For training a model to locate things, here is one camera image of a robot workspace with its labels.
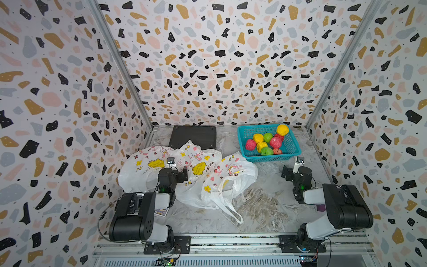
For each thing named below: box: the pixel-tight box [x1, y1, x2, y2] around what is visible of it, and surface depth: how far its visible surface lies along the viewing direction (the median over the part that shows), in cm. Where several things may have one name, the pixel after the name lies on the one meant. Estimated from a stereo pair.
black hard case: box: [168, 125, 217, 151], surface depth 115 cm
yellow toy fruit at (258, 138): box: [252, 133, 264, 144], surface depth 111 cm
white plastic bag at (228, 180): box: [201, 151, 259, 224], surface depth 87 cm
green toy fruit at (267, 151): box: [260, 146, 274, 156], surface depth 101 cm
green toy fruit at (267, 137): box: [263, 132, 273, 144], surface depth 112 cm
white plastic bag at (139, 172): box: [118, 146, 175, 194], surface depth 92 cm
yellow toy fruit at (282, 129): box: [276, 123, 290, 137], surface depth 108 cm
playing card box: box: [154, 208, 170, 217], surface depth 83 cm
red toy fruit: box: [272, 133, 285, 142], surface depth 110 cm
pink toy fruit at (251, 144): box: [245, 139, 257, 151], surface depth 108 cm
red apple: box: [272, 147, 283, 155], surface depth 104 cm
